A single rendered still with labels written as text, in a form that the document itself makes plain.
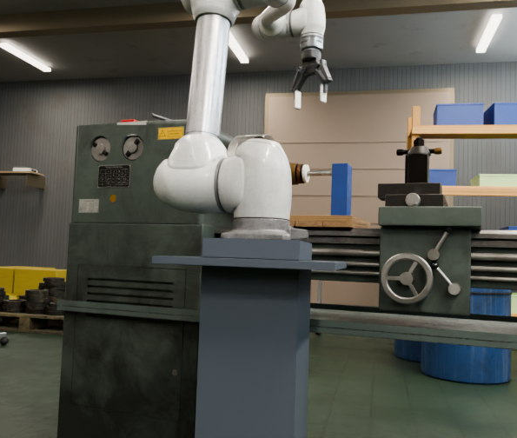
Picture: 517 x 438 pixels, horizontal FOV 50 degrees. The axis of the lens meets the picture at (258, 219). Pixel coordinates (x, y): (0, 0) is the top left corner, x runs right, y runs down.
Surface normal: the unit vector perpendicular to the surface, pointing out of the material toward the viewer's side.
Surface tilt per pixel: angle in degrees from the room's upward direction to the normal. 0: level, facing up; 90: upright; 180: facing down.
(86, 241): 90
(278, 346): 90
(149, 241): 90
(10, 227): 90
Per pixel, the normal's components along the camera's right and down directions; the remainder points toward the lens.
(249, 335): -0.22, -0.07
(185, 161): -0.34, -0.25
